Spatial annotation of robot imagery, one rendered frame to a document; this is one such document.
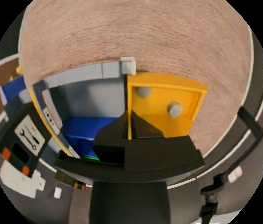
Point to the grey shelf rack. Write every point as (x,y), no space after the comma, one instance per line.
(103,95)

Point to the yellow bin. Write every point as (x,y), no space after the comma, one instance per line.
(164,89)

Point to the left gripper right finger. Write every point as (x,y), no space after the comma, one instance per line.
(143,129)

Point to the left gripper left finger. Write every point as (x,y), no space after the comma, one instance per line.
(116,128)

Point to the grey metal disc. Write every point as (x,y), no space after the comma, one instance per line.
(143,91)

